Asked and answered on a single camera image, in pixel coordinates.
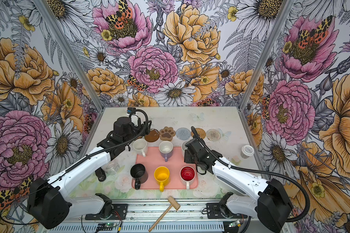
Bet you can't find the dark wooden scratched coaster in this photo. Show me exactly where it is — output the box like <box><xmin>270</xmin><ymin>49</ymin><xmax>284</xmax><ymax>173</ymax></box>
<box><xmin>144</xmin><ymin>129</ymin><xmax>160</xmax><ymax>143</ymax></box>

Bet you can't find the woven rattan round coaster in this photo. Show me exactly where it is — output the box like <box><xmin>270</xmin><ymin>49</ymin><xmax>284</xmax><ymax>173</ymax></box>
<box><xmin>191</xmin><ymin>128</ymin><xmax>206</xmax><ymax>139</ymax></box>

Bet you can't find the grey-blue woven round coaster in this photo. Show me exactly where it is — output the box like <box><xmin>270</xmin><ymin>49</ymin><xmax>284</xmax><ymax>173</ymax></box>
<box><xmin>176</xmin><ymin>128</ymin><xmax>191</xmax><ymax>141</ymax></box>

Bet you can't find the multicolour zigzag round coaster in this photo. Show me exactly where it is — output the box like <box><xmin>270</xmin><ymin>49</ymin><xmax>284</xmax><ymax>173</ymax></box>
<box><xmin>206</xmin><ymin>129</ymin><xmax>221</xmax><ymax>142</ymax></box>

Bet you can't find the cork paw print coaster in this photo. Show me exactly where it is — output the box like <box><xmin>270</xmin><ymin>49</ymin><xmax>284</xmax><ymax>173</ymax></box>
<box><xmin>159</xmin><ymin>126</ymin><xmax>176</xmax><ymax>141</ymax></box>

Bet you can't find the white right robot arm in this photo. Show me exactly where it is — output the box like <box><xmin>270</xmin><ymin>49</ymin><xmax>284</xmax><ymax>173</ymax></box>
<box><xmin>184</xmin><ymin>138</ymin><xmax>293</xmax><ymax>233</ymax></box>

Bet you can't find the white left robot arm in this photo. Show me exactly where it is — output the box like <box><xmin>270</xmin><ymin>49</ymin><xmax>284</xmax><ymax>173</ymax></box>
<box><xmin>27</xmin><ymin>108</ymin><xmax>152</xmax><ymax>229</ymax></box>

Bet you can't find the white speckled mug right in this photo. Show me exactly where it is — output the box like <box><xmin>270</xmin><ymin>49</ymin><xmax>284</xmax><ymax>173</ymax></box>
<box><xmin>181</xmin><ymin>141</ymin><xmax>188</xmax><ymax>156</ymax></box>

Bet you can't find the white speckled mug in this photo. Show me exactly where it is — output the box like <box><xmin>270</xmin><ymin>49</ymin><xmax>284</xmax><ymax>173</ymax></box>
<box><xmin>133</xmin><ymin>138</ymin><xmax>148</xmax><ymax>157</ymax></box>
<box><xmin>181</xmin><ymin>141</ymin><xmax>188</xmax><ymax>156</ymax></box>

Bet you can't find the white speckled mug left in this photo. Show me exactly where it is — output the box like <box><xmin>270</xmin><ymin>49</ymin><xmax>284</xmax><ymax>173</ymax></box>
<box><xmin>133</xmin><ymin>138</ymin><xmax>148</xmax><ymax>157</ymax></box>

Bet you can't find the white mug red inside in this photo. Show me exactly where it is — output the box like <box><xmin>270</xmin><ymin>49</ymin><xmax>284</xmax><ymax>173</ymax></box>
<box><xmin>180</xmin><ymin>166</ymin><xmax>196</xmax><ymax>190</ymax></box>

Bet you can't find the purple mug white inside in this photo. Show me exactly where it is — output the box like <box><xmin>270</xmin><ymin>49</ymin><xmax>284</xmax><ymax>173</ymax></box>
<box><xmin>158</xmin><ymin>141</ymin><xmax>174</xmax><ymax>162</ymax></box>

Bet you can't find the yellow mug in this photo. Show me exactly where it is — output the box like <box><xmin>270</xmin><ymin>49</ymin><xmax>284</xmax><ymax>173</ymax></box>
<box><xmin>154</xmin><ymin>166</ymin><xmax>170</xmax><ymax>192</ymax></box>

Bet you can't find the black mug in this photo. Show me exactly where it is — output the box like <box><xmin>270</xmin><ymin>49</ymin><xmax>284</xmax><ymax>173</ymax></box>
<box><xmin>130</xmin><ymin>164</ymin><xmax>148</xmax><ymax>190</ymax></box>

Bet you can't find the pink silicone tray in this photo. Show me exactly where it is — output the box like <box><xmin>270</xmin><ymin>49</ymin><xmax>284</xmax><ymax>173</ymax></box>
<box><xmin>136</xmin><ymin>147</ymin><xmax>195</xmax><ymax>190</ymax></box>

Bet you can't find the clear glass jar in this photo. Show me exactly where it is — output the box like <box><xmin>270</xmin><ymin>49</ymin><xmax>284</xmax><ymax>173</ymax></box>
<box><xmin>102</xmin><ymin>161</ymin><xmax>120</xmax><ymax>175</ymax></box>

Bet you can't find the wooden mallet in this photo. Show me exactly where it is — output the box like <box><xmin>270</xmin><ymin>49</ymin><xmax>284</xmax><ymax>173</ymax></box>
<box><xmin>148</xmin><ymin>196</ymin><xmax>180</xmax><ymax>232</ymax></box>

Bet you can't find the green circuit board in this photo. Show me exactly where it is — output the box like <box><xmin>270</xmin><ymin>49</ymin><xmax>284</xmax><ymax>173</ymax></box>
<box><xmin>96</xmin><ymin>223</ymin><xmax>117</xmax><ymax>232</ymax></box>

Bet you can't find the black corrugated right cable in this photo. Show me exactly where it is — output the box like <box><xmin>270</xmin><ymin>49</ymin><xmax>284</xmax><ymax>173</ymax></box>
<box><xmin>191</xmin><ymin>126</ymin><xmax>311</xmax><ymax>223</ymax></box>

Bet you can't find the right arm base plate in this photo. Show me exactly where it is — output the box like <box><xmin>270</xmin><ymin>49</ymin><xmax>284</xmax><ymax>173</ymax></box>
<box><xmin>201</xmin><ymin>203</ymin><xmax>248</xmax><ymax>219</ymax></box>

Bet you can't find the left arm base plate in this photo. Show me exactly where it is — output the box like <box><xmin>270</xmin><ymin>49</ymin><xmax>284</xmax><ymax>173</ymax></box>
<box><xmin>85</xmin><ymin>204</ymin><xmax>128</xmax><ymax>220</ymax></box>

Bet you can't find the aluminium left corner post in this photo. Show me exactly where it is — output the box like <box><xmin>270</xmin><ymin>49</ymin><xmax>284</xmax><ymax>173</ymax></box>
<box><xmin>34</xmin><ymin>1</ymin><xmax>105</xmax><ymax>113</ymax></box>

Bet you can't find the aluminium corner post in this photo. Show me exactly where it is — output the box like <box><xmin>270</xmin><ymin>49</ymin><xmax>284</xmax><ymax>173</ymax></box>
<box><xmin>34</xmin><ymin>1</ymin><xmax>105</xmax><ymax>113</ymax></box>
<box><xmin>238</xmin><ymin>0</ymin><xmax>295</xmax><ymax>112</ymax></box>

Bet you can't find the aluminium right corner post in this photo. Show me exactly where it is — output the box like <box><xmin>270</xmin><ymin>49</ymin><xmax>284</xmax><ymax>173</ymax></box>
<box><xmin>238</xmin><ymin>0</ymin><xmax>295</xmax><ymax>112</ymax></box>

